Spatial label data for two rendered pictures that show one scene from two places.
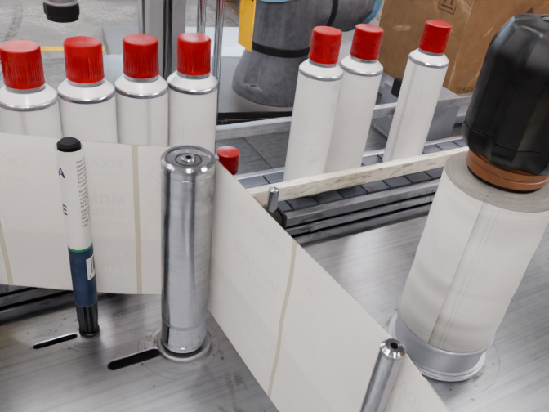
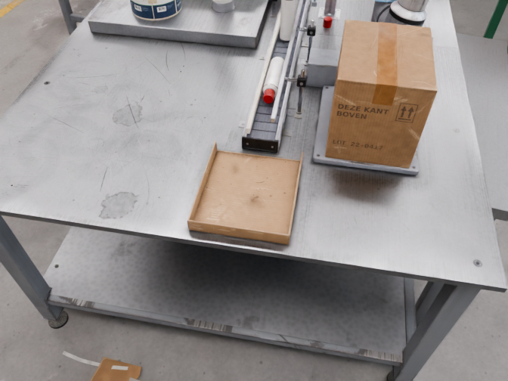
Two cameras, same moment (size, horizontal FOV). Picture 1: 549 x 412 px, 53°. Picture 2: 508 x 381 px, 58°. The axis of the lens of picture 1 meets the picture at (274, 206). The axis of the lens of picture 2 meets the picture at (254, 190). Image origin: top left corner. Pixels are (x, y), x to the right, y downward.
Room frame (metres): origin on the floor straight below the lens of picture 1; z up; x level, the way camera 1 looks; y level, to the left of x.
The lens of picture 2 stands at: (1.68, -1.38, 1.78)
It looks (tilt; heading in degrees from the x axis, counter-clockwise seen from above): 49 degrees down; 133
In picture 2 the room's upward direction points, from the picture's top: straight up
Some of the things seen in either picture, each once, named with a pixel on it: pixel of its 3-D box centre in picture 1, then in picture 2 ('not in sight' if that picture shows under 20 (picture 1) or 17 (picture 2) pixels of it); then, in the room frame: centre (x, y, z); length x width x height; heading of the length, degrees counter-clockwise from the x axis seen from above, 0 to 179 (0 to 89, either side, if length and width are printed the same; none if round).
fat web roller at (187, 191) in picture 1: (185, 261); not in sight; (0.33, 0.06, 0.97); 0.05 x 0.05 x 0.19
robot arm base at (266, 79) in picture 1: (274, 64); not in sight; (0.99, 0.03, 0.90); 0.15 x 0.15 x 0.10
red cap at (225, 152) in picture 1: (227, 160); (327, 22); (0.71, 0.08, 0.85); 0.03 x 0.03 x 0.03
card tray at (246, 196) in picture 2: not in sight; (249, 188); (1.10, -0.79, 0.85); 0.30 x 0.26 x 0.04; 123
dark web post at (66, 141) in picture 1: (80, 248); not in sight; (0.33, 0.15, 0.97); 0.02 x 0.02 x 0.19
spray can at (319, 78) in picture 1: (314, 115); not in sight; (0.61, -0.03, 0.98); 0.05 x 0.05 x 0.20
